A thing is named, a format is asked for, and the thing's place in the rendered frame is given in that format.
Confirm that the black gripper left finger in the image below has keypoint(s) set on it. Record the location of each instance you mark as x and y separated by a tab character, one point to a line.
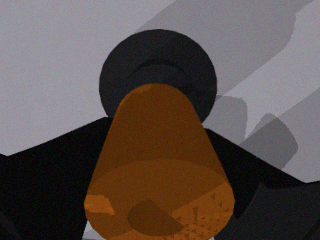
43	189

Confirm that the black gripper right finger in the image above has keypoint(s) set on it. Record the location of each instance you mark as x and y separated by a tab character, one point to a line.
269	203

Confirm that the orange tapered knob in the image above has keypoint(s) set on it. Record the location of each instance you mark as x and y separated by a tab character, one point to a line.
158	176

